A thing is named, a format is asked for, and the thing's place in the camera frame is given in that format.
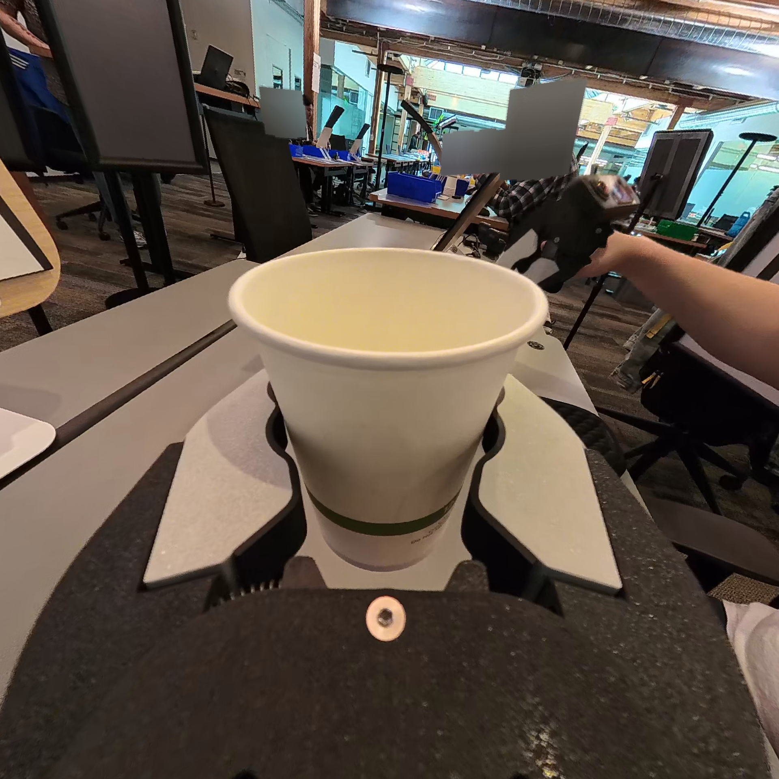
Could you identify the black monitor on stand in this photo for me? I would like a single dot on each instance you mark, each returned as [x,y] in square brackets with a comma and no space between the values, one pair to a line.
[673,171]

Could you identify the black framed panel on stand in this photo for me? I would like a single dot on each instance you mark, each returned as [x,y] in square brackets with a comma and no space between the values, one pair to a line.
[122,85]

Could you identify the wooden desk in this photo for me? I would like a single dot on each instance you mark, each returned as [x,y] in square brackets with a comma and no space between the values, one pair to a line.
[450,209]

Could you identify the black laptop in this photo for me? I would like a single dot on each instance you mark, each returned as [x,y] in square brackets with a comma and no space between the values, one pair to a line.
[217,67]

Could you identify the black floor lamp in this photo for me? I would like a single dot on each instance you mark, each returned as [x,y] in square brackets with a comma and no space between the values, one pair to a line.
[737,171]

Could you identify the white board stand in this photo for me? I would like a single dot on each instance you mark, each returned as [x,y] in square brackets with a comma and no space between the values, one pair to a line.
[18,441]

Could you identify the person's right forearm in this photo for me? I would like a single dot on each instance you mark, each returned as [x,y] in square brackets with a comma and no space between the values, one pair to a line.
[718,304]

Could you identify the person's right hand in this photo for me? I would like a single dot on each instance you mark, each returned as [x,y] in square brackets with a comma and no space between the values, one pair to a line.
[621,258]

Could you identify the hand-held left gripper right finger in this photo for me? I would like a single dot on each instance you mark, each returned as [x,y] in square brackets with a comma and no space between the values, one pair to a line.
[554,511]

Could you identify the wooden instruction board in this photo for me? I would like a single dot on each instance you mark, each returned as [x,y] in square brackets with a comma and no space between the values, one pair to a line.
[31,292]

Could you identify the white paper cup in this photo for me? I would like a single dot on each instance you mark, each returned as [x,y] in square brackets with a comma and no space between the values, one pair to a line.
[390,426]

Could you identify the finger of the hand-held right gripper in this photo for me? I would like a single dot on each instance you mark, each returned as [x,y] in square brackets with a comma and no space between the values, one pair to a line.
[523,252]

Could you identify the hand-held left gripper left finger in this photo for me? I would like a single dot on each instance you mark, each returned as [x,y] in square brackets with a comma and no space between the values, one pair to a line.
[207,511]

